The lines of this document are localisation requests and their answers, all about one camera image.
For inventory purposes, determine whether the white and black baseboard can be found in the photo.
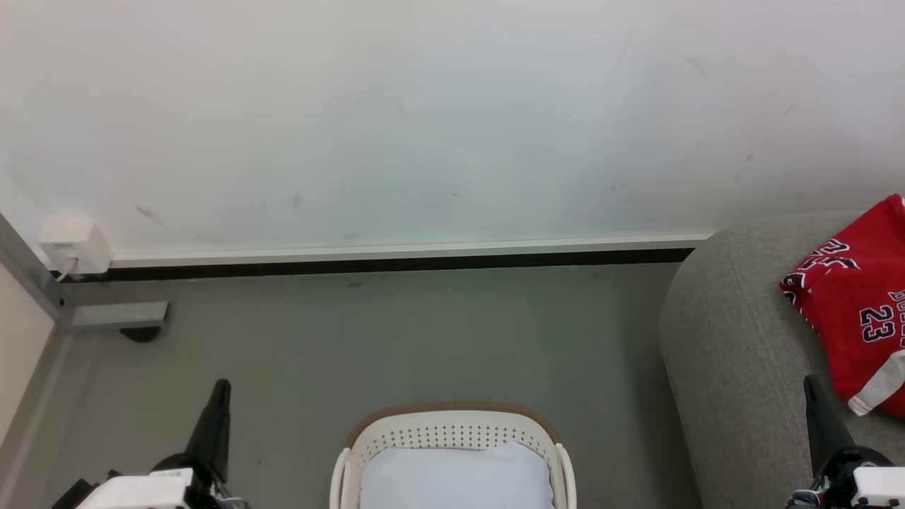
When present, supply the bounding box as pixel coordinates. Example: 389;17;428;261
49;232;715;279

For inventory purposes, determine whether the cream perforated plastic laundry basket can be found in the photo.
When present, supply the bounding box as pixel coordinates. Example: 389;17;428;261
329;402;578;509

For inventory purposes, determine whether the pale blue garment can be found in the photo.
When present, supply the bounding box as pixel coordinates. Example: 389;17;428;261
359;442;556;509

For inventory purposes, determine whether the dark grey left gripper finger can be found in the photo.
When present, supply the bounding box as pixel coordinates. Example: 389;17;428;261
185;378;233;485

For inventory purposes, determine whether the light grey fabric sofa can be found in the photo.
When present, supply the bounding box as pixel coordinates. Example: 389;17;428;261
658;211;905;509

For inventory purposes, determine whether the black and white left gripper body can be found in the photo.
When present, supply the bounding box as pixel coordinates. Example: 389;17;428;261
71;452;250;509

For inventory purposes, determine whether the red basketball jersey number 23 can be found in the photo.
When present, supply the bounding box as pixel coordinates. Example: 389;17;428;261
779;194;905;418

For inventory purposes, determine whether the grey metal frame post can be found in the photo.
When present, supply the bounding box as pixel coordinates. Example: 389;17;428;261
0;212;171;334

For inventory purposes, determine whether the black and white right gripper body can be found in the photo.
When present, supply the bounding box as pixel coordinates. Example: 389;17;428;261
788;445;905;509

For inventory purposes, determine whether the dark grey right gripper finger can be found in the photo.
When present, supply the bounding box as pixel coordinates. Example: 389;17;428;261
803;375;858;476

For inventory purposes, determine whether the white wall socket box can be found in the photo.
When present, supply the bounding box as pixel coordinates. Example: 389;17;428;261
37;218;114;276

